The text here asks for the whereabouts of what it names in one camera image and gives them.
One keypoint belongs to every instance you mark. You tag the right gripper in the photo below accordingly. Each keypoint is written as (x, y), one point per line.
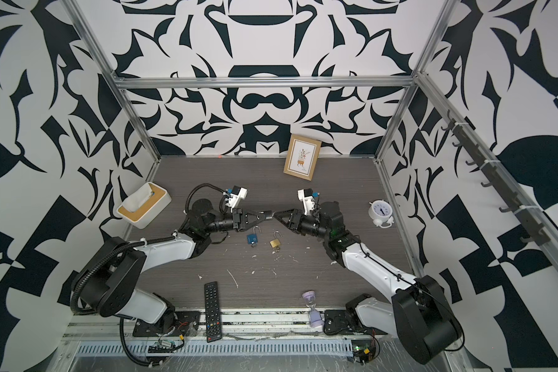
(298, 221)

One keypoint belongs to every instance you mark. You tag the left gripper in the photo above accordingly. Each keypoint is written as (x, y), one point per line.
(239, 218)

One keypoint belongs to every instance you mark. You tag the brass padlock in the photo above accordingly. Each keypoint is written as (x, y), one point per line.
(276, 242)

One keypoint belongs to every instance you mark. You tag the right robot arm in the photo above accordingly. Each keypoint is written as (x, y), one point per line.
(416, 310)

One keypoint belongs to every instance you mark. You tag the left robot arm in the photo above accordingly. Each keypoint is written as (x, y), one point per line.
(107, 284)

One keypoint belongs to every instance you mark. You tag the blue padlock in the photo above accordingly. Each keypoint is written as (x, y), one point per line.
(252, 238)

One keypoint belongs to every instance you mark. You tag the white alarm clock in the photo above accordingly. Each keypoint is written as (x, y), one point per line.
(381, 213)

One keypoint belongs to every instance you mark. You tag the purple hourglass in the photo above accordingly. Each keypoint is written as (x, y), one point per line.
(315, 318)

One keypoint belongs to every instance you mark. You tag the black remote control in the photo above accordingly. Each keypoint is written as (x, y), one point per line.
(213, 312)

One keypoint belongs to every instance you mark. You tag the right circuit board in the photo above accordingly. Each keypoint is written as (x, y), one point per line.
(364, 353)

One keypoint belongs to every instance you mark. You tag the circuit board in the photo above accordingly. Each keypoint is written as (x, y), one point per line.
(364, 353)
(166, 346)

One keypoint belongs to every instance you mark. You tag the left circuit board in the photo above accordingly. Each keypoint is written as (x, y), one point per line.
(166, 346)

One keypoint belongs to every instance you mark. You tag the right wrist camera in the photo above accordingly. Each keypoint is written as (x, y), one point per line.
(309, 199)

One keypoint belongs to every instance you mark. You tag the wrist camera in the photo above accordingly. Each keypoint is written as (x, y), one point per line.
(234, 196)
(309, 199)

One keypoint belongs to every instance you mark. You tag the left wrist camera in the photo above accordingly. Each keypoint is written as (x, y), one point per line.
(234, 196)

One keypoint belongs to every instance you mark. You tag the wooden picture frame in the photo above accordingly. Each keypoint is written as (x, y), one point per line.
(302, 157)

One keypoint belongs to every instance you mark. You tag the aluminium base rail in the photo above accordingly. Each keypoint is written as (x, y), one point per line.
(236, 323)

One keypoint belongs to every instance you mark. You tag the white cable duct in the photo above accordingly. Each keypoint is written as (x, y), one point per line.
(224, 348)

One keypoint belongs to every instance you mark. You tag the wall hook rail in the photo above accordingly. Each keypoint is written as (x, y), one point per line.
(515, 200)

